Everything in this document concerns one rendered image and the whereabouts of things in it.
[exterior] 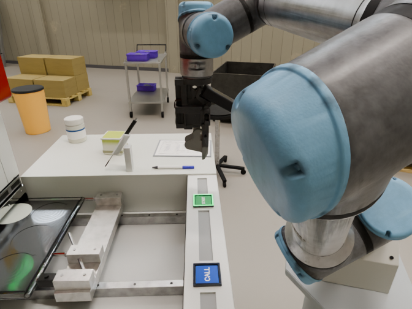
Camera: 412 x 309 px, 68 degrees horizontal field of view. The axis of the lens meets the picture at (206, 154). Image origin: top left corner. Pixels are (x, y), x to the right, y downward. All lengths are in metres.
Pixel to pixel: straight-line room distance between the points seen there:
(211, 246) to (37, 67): 5.53
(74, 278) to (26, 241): 0.22
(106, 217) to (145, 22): 7.11
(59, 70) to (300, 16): 5.47
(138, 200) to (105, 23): 7.51
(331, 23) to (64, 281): 0.70
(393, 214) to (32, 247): 0.82
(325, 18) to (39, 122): 4.08
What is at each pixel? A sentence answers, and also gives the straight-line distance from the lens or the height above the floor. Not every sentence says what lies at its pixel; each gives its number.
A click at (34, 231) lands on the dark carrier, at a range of 0.98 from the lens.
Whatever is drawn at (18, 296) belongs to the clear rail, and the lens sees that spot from 0.81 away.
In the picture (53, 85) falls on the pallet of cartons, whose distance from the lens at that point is 5.47.
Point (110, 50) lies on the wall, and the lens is 8.43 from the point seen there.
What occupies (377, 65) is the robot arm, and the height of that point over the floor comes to 1.42.
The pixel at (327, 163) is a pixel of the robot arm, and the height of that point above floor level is 1.36.
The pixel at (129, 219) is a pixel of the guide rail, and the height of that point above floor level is 0.84.
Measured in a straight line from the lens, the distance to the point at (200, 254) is 0.71.
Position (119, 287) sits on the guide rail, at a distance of 0.82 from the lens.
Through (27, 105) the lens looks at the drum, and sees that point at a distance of 4.25.
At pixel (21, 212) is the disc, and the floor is 0.90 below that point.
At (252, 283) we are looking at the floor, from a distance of 1.94.
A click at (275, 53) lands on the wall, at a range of 7.20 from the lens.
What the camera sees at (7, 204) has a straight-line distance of 1.06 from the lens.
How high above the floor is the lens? 1.45
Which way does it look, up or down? 26 degrees down
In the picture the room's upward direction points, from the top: straight up
